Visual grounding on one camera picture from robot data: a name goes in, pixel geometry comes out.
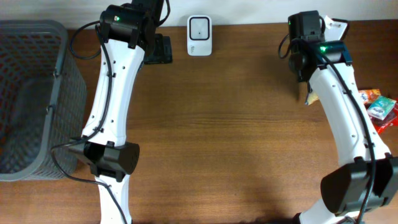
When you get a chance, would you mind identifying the beige wet wipes pack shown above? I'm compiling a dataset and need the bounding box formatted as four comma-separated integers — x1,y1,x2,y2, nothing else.
305,91,319,105

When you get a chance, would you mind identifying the orange tissue pack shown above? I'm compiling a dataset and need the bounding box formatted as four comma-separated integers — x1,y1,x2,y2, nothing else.
358,89,381,105

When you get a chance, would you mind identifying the teal tissue pack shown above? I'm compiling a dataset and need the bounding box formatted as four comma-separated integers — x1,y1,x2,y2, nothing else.
367,96,396,120

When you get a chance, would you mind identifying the red candy bag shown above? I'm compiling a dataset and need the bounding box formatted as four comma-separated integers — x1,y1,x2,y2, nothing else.
370,103,397,134

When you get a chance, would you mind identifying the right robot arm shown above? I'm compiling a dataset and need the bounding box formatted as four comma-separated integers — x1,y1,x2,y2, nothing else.
284,11,397,224

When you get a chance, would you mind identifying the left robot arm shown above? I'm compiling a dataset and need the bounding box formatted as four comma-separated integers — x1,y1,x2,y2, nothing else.
68,0,171,223

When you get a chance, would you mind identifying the white barcode scanner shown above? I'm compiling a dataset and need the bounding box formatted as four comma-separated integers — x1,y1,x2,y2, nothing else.
187,15,213,57

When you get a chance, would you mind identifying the grey plastic mesh basket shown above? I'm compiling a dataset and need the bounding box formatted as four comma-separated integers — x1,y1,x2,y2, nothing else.
1,20,86,182

